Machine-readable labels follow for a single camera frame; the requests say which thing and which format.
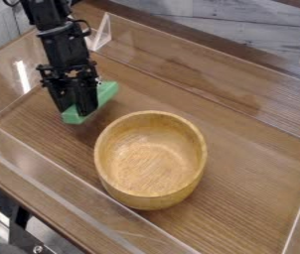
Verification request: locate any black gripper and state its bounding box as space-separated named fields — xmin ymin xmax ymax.
xmin=36 ymin=21 xmax=97 ymax=116

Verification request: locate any green rectangular block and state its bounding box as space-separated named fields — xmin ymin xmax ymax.
xmin=60 ymin=80 xmax=119 ymax=125

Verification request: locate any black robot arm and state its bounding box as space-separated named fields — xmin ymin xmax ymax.
xmin=20 ymin=0 xmax=97 ymax=116

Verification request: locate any brown wooden bowl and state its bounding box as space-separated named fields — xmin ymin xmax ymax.
xmin=93 ymin=110 xmax=207 ymax=210

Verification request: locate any black metal table leg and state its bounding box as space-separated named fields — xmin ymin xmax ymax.
xmin=7 ymin=205 xmax=56 ymax=254

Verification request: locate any clear acrylic corner bracket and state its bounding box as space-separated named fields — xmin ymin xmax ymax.
xmin=85 ymin=13 xmax=111 ymax=52

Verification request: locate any clear acrylic tray wall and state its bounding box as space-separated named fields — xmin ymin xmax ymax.
xmin=0 ymin=18 xmax=300 ymax=254

